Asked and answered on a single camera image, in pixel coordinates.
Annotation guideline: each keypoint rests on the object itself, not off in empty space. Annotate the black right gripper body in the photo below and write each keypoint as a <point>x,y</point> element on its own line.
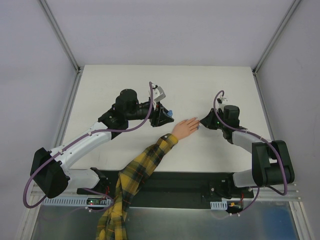
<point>214,118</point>

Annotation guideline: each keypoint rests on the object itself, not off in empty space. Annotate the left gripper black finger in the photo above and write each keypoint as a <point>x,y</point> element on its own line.
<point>164,111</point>
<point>165,119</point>

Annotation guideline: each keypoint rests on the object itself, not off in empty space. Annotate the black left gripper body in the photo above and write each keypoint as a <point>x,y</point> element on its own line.
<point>155,115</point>

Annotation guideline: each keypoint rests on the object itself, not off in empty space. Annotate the blue nail polish bottle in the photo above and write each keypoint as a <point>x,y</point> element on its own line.
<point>170,113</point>

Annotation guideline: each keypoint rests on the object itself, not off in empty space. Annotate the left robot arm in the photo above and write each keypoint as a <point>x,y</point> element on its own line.
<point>52,170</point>

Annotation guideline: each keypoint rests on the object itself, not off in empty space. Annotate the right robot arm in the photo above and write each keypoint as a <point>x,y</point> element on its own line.
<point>271,165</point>

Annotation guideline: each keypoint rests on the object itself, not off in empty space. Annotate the mannequin hand with nails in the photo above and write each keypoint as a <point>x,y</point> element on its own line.
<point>185,128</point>

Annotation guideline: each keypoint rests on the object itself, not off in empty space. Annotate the yellow plaid shirt sleeve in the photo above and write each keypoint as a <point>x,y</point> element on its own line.
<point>111,226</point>

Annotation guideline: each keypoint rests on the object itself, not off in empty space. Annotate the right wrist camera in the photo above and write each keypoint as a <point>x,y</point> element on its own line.
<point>222,101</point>

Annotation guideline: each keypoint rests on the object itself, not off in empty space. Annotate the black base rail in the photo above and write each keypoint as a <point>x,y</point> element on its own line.
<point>188,190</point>

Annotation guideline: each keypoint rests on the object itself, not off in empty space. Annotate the right white cable duct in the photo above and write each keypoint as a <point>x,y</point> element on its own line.
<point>224,205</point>

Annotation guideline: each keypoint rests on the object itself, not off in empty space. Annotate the white cable duct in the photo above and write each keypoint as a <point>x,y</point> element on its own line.
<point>224,205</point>
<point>74,201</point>

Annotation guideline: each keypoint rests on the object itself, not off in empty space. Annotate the left aluminium frame post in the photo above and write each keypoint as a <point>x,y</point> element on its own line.
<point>44,5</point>

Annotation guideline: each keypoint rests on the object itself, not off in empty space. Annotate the aluminium frame post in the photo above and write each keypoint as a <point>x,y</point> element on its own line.
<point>276,35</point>
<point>44,5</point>

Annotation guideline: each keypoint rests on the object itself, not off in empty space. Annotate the left white cable duct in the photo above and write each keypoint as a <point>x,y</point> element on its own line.
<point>74,201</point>

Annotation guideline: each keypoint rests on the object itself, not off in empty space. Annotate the right aluminium frame post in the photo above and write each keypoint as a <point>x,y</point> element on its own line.
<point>276,35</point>

